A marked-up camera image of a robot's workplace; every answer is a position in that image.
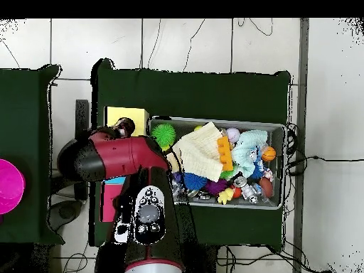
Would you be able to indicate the orange plastic compartment tray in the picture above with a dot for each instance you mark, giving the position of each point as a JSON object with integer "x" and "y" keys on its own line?
{"x": 226, "y": 155}

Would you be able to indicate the mint green knitted cloth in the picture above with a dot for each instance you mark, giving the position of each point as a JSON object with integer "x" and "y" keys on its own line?
{"x": 244, "y": 153}

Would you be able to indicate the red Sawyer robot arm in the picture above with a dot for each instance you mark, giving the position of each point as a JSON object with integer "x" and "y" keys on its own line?
{"x": 122, "y": 159}

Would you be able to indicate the silver toy robot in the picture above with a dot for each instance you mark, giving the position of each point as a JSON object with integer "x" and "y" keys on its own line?
{"x": 246, "y": 190}

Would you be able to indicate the small orange basketball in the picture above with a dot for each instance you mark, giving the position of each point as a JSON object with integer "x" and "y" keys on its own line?
{"x": 268, "y": 153}

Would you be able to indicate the white baseball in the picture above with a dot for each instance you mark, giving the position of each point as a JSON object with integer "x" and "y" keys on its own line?
{"x": 233, "y": 134}

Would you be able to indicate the magenta round disc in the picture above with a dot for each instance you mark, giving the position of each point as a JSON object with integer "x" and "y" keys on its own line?
{"x": 10, "y": 186}

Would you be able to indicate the dark green table cloth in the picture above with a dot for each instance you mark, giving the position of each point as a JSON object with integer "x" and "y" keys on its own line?
{"x": 193, "y": 93}

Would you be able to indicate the purple spiky ball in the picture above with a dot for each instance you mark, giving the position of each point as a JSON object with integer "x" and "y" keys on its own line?
{"x": 216, "y": 186}

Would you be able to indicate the grey stand base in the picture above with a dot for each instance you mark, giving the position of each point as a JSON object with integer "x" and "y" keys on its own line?
{"x": 65, "y": 212}

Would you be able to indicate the black upright post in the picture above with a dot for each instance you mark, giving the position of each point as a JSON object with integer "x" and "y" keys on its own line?
{"x": 82, "y": 116}

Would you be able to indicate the large green spiky ball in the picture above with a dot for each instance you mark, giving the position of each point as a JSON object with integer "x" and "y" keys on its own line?
{"x": 163, "y": 135}

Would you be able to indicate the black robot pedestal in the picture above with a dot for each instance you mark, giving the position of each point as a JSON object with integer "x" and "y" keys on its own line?
{"x": 204, "y": 260}

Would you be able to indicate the wooden box with three holes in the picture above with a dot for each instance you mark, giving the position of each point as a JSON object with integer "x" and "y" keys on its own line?
{"x": 139, "y": 116}

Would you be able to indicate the dark green side table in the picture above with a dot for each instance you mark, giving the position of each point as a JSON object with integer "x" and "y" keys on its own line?
{"x": 22, "y": 128}

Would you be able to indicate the small brown football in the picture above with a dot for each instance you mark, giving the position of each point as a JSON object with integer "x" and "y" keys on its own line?
{"x": 266, "y": 187}

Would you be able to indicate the blue spiky ball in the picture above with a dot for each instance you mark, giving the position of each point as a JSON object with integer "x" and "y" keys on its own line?
{"x": 194, "y": 181}

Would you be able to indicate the cream waffle cloth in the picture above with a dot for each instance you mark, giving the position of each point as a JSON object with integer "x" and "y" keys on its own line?
{"x": 199, "y": 153}

